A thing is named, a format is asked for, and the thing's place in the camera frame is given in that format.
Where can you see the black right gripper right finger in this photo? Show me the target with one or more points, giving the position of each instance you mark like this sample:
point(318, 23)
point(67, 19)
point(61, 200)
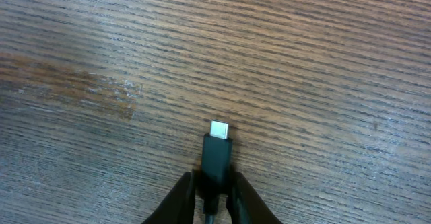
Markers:
point(244, 204)

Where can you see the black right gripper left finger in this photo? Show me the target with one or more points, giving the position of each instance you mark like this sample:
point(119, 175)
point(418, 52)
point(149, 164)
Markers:
point(179, 205)

